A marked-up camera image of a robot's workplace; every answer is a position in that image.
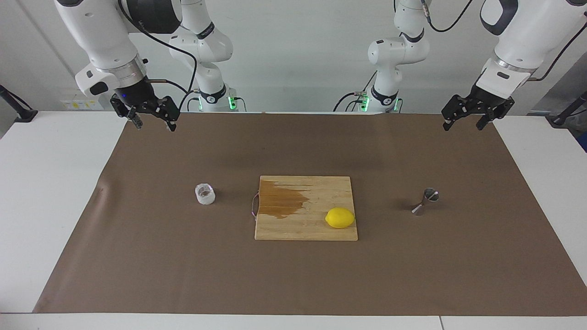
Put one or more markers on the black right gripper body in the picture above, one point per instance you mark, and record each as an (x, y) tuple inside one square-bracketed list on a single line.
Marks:
[(135, 96)]

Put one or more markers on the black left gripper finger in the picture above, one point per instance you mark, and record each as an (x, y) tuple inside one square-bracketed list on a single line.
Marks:
[(454, 110), (495, 113)]

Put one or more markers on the black clamp stand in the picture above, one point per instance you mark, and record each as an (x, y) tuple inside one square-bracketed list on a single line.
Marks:
[(23, 114), (562, 119)]

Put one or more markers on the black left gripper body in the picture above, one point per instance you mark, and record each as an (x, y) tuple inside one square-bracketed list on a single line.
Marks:
[(484, 100)]

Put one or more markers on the white yellow-labelled socket box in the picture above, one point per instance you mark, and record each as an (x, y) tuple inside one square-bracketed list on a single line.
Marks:
[(75, 104)]

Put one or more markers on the brown table mat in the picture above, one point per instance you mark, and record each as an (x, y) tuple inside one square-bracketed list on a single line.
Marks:
[(183, 266)]

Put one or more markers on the wooden cutting board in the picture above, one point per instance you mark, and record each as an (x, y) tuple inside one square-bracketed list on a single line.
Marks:
[(316, 229)]

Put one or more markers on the blue object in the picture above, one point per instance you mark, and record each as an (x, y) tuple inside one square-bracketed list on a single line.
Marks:
[(584, 142)]

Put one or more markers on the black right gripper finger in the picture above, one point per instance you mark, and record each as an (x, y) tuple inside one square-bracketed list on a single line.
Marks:
[(124, 109), (168, 110)]

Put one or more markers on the clear glass cup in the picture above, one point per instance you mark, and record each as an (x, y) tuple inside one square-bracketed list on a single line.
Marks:
[(205, 195)]

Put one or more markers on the metal jigger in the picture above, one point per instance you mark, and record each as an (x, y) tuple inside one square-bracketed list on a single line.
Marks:
[(430, 196)]

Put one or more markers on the yellow lemon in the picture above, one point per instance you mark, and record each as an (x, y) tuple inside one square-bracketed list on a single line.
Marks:
[(340, 218)]

